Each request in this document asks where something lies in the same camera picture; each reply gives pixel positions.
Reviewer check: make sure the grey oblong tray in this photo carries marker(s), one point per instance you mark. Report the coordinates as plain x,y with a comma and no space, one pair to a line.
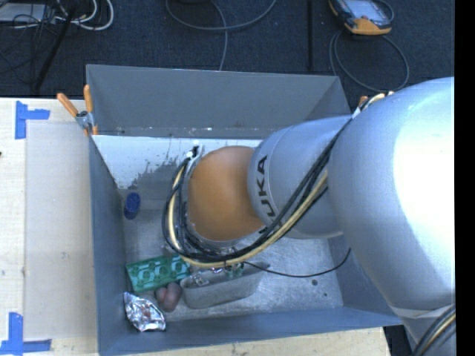
222,289

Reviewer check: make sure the pink-brown toy food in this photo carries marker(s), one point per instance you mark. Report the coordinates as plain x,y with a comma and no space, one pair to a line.
168,297

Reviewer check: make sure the dark green flat block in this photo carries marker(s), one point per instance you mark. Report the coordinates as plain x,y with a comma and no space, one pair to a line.
156,272

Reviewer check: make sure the silver foil packet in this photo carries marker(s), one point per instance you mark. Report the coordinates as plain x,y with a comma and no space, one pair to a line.
143,312

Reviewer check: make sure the grey metal bin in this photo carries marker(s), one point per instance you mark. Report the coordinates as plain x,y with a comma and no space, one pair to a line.
297,295

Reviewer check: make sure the blue cup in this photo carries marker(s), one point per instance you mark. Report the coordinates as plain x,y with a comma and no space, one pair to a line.
132,204

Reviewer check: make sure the pale cardboard board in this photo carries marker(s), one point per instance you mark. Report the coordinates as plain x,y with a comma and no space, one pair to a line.
55,217

